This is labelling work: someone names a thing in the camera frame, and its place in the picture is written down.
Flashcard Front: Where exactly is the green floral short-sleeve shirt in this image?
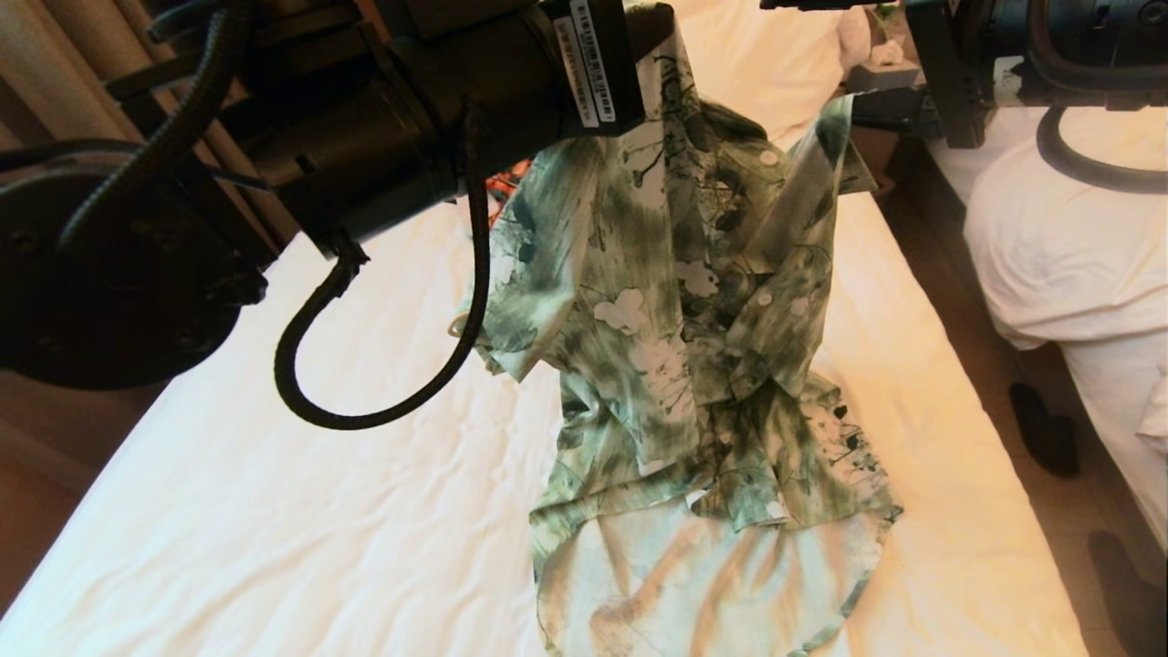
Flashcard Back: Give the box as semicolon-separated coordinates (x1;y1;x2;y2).
461;18;904;657

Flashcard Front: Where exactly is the grey tissue box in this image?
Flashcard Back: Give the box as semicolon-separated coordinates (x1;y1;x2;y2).
844;41;921;92

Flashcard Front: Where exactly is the white pillow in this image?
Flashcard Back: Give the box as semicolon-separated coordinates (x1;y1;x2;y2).
675;0;868;151

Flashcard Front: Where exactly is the orange floral garment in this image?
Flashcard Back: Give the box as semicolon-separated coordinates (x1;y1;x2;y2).
486;162;532;224

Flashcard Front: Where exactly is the white duvet bed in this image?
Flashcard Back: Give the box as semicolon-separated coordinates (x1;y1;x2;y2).
922;100;1168;548

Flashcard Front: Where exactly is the black slipper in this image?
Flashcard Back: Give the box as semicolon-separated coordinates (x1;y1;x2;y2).
1008;383;1080;477

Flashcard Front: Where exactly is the brown curtain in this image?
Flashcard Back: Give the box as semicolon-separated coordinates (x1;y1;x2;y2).
0;0;302;275

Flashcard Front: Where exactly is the white sheeted bed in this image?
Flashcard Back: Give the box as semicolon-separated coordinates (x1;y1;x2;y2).
0;187;1087;657

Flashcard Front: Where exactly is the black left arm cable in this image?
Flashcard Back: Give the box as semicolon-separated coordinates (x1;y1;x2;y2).
274;100;494;432

